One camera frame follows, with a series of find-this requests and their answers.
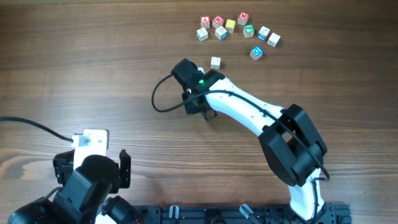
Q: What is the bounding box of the plain wooden block right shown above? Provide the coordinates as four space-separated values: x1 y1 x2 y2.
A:
267 32 280 47

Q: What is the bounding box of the plain wooden block left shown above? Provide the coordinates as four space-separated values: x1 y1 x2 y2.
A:
211 57 221 69

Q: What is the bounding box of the white block centre row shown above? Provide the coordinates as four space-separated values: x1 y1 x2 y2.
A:
215 26 228 40

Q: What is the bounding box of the red letter M block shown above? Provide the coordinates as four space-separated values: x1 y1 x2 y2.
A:
238 11 249 26

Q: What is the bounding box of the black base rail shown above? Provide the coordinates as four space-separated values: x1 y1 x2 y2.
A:
134 203 353 224

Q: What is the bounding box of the white block blue picture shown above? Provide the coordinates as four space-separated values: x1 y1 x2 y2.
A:
257 26 271 41

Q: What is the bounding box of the plain wooden block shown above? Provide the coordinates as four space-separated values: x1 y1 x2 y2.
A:
267 32 280 47
211 57 221 69

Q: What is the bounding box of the red letter W block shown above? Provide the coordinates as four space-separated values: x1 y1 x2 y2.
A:
212 15 224 29

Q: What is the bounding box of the left camera cable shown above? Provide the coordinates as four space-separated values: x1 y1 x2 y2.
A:
0 116 75 143

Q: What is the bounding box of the white block blue side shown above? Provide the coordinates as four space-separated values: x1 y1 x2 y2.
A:
197 27 208 41

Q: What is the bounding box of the green letter block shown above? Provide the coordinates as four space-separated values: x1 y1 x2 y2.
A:
243 24 255 38

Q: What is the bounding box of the yellow top block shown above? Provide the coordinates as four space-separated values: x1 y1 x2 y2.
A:
225 19 236 34

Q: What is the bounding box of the blue letter D block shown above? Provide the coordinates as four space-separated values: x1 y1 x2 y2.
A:
250 46 264 60

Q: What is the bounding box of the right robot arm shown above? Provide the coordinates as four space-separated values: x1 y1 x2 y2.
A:
171 58 330 222

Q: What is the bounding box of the camera cable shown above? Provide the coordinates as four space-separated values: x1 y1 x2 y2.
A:
151 73 206 113
0 116 75 143

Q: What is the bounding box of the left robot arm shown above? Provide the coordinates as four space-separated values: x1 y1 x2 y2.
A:
7 149 140 223

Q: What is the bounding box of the right camera cable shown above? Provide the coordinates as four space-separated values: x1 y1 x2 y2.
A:
151 73 206 113

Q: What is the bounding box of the red letter A block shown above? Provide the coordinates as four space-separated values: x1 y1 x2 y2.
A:
200 16 210 29

